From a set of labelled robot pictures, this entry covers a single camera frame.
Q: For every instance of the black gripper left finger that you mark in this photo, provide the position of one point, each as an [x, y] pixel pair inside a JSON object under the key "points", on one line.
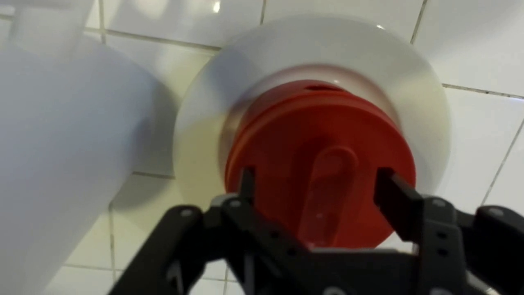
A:
{"points": [[180, 256]]}

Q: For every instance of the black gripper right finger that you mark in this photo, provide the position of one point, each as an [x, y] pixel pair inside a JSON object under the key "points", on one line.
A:
{"points": [[469, 251]]}

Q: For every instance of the clear plastic jug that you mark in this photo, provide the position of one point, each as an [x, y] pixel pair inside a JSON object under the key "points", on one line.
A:
{"points": [[59, 153]]}

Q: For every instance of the white round dinner plate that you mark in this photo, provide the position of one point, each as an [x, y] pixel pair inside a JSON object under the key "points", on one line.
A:
{"points": [[328, 47]]}

